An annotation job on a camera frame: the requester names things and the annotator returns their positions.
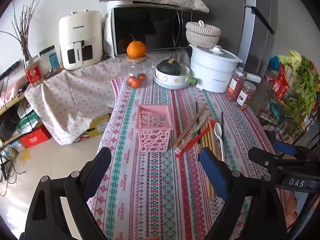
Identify red box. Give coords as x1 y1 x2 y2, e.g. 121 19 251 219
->
19 125 52 148

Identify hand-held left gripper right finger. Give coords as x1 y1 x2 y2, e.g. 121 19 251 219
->
199 147 288 240

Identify grey refrigerator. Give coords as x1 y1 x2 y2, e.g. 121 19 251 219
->
235 0 279 78

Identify pink plastic basket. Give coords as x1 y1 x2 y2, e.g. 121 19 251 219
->
136 104 174 152

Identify jar of dried orange slices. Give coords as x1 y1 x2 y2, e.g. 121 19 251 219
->
236 81 257 111

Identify napa cabbage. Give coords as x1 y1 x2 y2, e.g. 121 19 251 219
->
279 50 303 73

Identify red plastic spoon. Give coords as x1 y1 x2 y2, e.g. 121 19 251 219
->
184 120 218 154

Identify disposable chopsticks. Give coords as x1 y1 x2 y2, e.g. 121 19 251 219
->
174 119 213 158

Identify floral white tablecloth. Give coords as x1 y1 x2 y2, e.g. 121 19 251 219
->
24 47 193 145

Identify green leafy celery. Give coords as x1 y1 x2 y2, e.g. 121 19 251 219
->
285 57 320 135

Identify clear container with blue label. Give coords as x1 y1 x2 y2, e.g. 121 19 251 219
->
39 45 63 79

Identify blue bag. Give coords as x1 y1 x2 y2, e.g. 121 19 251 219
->
269 56 281 71

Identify white bowl with green handle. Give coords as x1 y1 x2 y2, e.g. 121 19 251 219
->
155 64 199 86

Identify red snack package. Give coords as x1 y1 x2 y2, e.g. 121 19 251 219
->
272 64 290 99

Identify black wire rack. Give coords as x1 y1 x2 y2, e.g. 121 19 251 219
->
257 62 320 153

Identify black microwave oven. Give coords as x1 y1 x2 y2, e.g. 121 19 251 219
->
104 1 193 57

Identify woven lidded basket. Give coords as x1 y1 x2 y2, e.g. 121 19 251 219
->
185 20 222 48

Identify white electric pot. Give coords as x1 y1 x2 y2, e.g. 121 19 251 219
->
189 44 243 93

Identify jar of red goji berries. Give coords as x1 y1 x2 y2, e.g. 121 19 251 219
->
226 67 247 102

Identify dark green kabocha squash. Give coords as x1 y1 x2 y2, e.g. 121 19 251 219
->
157 58 182 76

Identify green package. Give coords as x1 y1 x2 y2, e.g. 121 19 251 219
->
16 111 40 130

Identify cardboard box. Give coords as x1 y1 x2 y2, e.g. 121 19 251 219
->
85 114 112 138

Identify large mandarin orange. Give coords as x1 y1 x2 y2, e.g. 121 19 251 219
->
127 34 147 58

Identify white plastic spoon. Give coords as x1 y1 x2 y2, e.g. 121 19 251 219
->
214 122 226 162

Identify pile of wooden chopsticks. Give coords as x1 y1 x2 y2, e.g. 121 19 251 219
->
173 103 216 199

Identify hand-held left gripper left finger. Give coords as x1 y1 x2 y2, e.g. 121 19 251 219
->
19 146 113 240

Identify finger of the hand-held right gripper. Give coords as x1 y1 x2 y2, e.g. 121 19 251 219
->
247 146 320 178
274 141 320 161

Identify black cables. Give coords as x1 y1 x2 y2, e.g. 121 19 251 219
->
0 142 28 196

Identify cream air fryer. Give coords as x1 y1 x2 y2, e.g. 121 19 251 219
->
59 9 103 70

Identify glass jar with red label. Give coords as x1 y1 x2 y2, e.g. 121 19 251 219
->
24 55 47 88

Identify wooden shelf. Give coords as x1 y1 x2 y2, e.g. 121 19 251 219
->
0 60 50 155

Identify striped patterned tablecloth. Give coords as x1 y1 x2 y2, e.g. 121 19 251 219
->
89 76 300 240

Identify glass jar with wooden lid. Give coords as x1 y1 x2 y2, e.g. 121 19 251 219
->
120 55 154 88

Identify dry bare branches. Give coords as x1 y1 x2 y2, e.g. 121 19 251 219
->
0 0 40 60

